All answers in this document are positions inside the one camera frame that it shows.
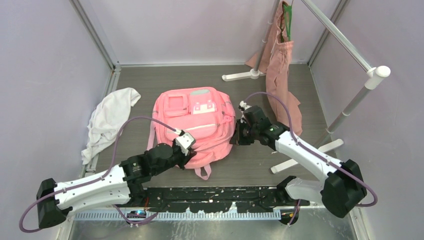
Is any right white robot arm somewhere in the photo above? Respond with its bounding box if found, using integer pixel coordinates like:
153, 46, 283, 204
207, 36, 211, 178
230, 101, 367, 218

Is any white cloth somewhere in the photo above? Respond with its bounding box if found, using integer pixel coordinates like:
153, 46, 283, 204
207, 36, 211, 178
81, 87, 142, 165

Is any pink student backpack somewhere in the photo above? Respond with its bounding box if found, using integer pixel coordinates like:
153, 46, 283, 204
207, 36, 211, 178
147, 86, 236, 181

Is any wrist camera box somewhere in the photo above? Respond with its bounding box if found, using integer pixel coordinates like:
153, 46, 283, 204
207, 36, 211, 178
238, 100, 252, 114
174, 131, 196, 156

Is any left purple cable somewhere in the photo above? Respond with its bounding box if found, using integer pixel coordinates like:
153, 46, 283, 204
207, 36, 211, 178
18, 115, 183, 234

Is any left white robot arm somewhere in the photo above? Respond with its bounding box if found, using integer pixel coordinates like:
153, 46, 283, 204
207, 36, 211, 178
36, 143, 197, 229

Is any purple cable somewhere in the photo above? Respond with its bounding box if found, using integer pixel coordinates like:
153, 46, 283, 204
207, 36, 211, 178
18, 115, 183, 234
243, 91, 379, 226

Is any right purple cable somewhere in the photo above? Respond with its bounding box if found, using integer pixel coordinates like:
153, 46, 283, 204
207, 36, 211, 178
243, 91, 379, 226

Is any white perforated cable rail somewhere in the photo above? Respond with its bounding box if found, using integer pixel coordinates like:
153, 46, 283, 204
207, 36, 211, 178
74, 209, 281, 221

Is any white clothes rack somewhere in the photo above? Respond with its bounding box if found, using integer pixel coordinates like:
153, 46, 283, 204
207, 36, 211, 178
221, 0, 392, 175

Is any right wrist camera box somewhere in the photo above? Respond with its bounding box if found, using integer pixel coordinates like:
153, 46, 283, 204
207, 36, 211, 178
238, 100, 252, 114

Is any green clothes hanger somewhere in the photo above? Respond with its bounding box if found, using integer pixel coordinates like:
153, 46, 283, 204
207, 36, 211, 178
280, 2, 293, 43

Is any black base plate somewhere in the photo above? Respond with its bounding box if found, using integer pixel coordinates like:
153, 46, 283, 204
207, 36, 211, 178
125, 186, 297, 213

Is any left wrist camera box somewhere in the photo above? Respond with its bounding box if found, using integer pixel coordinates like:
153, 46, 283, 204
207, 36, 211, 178
174, 131, 196, 156

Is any pink hanging garment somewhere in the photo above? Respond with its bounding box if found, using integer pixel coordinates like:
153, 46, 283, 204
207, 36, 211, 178
258, 0, 303, 136

